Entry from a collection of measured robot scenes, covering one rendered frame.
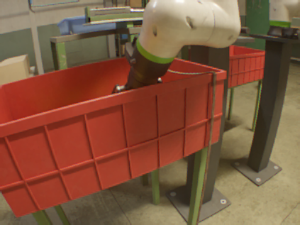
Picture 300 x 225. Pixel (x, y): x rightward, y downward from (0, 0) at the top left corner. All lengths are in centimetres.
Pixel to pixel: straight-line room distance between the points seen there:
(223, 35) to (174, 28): 12
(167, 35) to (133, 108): 16
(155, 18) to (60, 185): 38
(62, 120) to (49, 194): 18
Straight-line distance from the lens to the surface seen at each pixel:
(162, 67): 45
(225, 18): 45
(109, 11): 108
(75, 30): 116
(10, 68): 213
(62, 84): 77
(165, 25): 37
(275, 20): 123
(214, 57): 81
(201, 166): 71
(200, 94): 53
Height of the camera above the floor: 97
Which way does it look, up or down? 25 degrees down
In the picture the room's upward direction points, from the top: 3 degrees counter-clockwise
